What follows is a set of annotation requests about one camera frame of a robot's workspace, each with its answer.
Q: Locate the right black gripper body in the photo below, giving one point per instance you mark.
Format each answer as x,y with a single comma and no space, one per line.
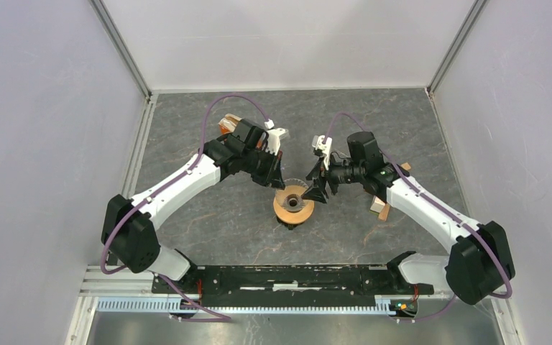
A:
337,175

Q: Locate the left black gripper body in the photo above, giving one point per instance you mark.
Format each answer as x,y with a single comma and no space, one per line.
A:
259,164

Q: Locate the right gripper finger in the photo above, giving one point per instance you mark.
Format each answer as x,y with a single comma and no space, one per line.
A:
316,193
317,172

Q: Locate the clear glass dripper cone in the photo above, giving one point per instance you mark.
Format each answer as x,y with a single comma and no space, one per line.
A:
291,200

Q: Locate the dark glass carafe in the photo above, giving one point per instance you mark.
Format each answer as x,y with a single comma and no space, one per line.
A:
289,226

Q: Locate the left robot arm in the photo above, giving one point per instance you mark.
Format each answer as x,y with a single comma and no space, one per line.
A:
130,224

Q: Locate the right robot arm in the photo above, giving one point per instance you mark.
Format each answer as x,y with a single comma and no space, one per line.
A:
478,263

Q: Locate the orange coffee filter box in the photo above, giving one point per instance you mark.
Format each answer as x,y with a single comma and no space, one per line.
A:
228,124

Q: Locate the brown flat wooden block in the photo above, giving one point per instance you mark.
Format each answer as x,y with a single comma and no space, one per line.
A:
384,213

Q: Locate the small wooden cube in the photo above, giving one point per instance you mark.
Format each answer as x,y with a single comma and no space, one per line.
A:
406,166

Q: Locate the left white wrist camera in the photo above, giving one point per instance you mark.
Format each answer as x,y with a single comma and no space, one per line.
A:
275,136

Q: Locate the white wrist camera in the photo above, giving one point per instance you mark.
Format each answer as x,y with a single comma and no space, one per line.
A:
275,136
322,148

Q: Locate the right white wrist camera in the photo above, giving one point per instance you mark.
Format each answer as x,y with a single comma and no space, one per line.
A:
322,148

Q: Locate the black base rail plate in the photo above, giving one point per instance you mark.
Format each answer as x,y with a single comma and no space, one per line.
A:
321,285

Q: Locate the white slotted cable duct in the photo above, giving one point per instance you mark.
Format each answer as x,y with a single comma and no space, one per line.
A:
380,306

